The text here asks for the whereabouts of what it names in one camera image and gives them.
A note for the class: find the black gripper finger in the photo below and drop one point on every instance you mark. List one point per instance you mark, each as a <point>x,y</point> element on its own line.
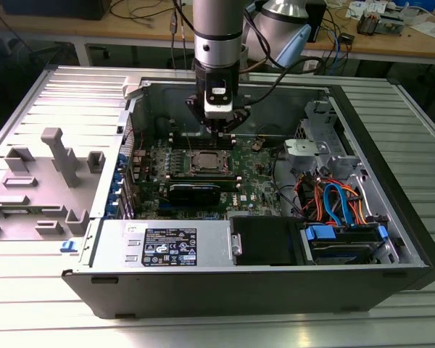
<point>195,107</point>
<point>241,116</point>

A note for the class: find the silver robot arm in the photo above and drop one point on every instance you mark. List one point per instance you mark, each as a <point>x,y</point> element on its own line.
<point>217,21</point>

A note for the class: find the black RAM slot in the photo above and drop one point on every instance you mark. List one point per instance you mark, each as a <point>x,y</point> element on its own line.
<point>230,187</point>
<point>199,137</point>
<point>203,178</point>
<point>199,145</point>
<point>199,133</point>
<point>230,183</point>
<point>199,141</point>
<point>203,175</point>

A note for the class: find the coin battery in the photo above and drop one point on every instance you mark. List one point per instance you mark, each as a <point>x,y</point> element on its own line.
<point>258,145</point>

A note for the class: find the metal disk bay cage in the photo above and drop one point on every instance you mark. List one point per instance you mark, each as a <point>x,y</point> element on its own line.
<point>306,148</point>

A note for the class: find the green motherboard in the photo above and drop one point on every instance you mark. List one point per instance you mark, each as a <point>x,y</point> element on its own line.
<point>253,192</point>

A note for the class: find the black graphics card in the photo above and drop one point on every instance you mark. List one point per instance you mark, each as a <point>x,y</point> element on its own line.
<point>192,195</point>

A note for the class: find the blue card retention clip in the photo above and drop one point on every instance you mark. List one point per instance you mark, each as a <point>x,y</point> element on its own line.
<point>117,178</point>
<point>122,159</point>
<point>111,211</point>
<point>113,196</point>

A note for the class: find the black computer tower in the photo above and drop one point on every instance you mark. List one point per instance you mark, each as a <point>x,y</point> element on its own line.
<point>319,21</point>

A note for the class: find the small black device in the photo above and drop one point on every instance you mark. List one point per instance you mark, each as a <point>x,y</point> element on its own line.
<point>347,38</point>

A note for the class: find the black label sticker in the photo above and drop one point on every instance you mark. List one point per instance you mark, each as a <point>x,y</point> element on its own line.
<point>168,246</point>

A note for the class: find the metal heat sink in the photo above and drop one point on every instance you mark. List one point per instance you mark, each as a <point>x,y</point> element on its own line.
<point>368,23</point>

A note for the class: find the large black box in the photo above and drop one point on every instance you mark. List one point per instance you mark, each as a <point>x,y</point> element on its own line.
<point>58,9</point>

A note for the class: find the wooden workbench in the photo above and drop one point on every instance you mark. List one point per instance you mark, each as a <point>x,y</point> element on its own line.
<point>384,45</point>

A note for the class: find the silver power supply unit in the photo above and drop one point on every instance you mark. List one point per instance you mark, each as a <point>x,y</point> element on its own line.
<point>112,246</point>

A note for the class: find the white printed booklet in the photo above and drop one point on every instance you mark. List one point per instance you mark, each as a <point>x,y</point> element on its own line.
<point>366,7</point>

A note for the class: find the hard disk in blue carrier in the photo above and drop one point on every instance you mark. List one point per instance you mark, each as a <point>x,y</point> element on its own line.
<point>342,252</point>

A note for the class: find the black PC case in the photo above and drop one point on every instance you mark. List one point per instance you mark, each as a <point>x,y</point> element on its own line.
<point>239,293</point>

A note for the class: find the grey electronic device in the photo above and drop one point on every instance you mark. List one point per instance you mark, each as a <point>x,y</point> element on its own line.
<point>395,23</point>

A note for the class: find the grey parts rack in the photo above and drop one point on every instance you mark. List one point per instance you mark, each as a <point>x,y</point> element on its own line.
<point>40,197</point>

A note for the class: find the blue plastic clip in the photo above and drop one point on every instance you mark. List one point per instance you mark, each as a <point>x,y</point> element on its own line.
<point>68,247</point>

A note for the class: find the white paper sheet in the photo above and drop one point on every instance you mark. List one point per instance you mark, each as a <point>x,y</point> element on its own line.
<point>429,29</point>

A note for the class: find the white black camera box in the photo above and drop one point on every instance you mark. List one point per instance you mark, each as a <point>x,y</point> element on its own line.
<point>218,105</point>

